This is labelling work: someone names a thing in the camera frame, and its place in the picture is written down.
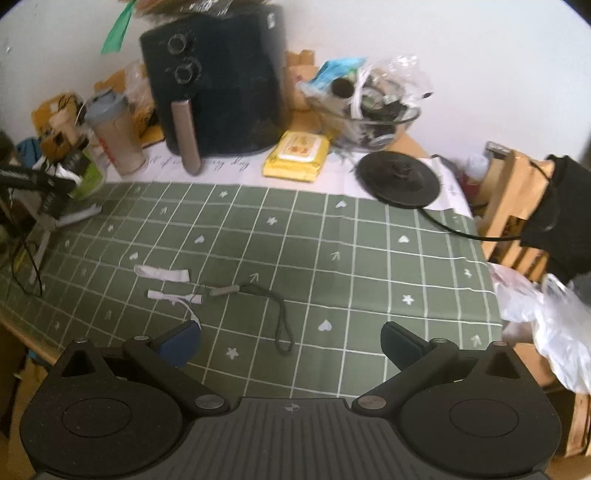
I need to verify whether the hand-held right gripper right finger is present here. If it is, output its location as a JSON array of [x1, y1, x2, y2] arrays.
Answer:
[[351, 322, 537, 412]]

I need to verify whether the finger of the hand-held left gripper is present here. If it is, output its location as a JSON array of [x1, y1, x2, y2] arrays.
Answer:
[[0, 166, 77, 195]]

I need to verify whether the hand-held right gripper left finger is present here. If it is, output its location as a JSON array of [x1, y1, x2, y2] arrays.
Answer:
[[56, 320, 232, 414]]

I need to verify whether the white tripod stand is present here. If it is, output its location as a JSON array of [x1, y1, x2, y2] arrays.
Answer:
[[29, 202, 103, 285]]

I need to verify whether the green label canister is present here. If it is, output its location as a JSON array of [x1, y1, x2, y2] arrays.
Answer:
[[68, 147, 108, 199]]

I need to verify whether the grey lid shaker bottle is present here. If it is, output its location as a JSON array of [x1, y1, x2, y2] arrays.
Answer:
[[85, 90, 148, 177]]

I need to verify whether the green checked tablecloth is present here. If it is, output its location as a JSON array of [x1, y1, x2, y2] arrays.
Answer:
[[0, 151, 505, 403]]

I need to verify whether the white plastic bag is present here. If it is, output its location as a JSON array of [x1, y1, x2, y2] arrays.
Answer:
[[488, 262, 591, 394]]

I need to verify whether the black kettle base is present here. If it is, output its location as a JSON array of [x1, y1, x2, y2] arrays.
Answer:
[[356, 150, 442, 209]]

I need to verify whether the wooden chair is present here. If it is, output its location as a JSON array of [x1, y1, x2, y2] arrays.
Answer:
[[479, 142, 591, 283]]

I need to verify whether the red and white bottle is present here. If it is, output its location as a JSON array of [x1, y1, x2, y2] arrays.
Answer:
[[461, 154, 491, 200]]

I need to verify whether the black air fryer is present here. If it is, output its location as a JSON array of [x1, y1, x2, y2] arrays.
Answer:
[[139, 4, 290, 176]]

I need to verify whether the black bag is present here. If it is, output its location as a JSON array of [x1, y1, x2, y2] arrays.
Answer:
[[519, 155, 591, 290]]

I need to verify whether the yellow wet wipes pack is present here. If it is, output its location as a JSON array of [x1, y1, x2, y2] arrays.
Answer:
[[262, 130, 331, 184]]

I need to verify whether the glass bowl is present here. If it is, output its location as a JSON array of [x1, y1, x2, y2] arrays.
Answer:
[[307, 92, 422, 152]]

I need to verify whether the clear plastic bag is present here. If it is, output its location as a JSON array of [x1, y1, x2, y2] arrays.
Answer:
[[359, 54, 435, 112]]

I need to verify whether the blue packet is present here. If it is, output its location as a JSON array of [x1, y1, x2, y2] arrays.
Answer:
[[311, 57, 366, 92]]

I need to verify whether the black power cable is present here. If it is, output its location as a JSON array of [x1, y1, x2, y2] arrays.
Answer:
[[414, 205, 526, 242]]

